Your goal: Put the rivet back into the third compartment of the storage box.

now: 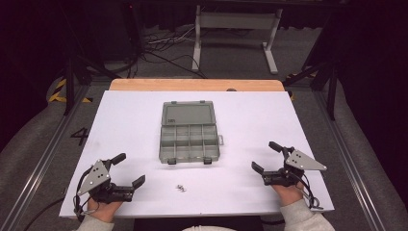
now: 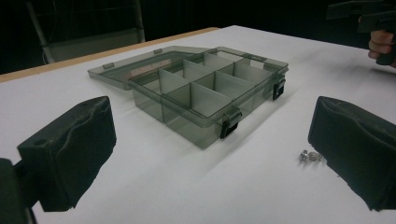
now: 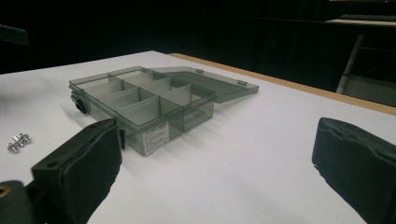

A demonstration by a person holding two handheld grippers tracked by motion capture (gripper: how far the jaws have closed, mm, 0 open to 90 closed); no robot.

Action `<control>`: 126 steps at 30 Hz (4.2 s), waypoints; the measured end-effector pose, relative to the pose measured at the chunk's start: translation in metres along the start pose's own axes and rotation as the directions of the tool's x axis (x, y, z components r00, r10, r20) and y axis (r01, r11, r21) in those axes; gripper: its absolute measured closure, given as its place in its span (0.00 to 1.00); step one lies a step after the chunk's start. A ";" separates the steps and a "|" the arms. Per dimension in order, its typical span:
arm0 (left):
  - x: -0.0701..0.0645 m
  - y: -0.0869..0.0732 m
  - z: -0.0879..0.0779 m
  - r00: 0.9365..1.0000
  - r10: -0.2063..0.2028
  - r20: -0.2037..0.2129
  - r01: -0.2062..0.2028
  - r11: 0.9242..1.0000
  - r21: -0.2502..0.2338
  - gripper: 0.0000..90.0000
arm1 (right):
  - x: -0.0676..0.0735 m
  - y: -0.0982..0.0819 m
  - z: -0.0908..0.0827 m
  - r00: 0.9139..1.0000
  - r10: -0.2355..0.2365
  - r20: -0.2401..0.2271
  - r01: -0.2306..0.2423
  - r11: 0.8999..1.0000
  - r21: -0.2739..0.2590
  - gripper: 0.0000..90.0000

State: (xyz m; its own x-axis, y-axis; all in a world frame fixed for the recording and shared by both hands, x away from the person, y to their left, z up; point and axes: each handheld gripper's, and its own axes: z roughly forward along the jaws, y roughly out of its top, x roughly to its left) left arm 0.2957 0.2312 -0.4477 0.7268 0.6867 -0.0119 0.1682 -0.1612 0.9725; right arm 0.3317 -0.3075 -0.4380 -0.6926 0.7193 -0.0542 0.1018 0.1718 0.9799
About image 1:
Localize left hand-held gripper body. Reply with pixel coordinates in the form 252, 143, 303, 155
77, 158, 136, 204

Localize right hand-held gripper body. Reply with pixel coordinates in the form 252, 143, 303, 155
262, 145, 328, 188

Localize person's right hand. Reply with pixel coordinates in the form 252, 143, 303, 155
269, 181, 305, 208

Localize person's left hand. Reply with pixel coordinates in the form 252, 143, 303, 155
87, 196, 124, 224

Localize white table board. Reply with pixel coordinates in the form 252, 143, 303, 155
59, 90, 335, 219

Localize grey compartment organizer box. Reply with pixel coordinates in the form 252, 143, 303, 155
158, 99, 225, 166

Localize yellow black floor tape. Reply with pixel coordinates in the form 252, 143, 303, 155
47, 78, 94, 104

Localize black tripod stand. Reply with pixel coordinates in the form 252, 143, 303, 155
61, 0, 123, 117
282, 13, 342, 121

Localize wooden table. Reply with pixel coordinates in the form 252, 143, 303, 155
109, 78, 286, 92

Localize white metal stand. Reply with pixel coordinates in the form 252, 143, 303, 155
191, 4, 284, 75

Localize left hand-held gripper cable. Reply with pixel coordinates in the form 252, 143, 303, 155
72, 167, 98, 223

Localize hand-held gripper cable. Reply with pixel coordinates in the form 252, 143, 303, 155
296, 172, 324, 212
72, 167, 98, 223

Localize right hand-held gripper cable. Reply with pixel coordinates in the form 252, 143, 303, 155
296, 172, 324, 212

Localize aluminium floor rail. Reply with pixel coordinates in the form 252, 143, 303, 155
312, 90, 408, 231
0, 84, 92, 231

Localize black floor cable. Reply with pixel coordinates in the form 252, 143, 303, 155
21, 195, 66, 231

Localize bundle of floor cables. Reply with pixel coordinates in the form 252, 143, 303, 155
128, 24, 210, 80

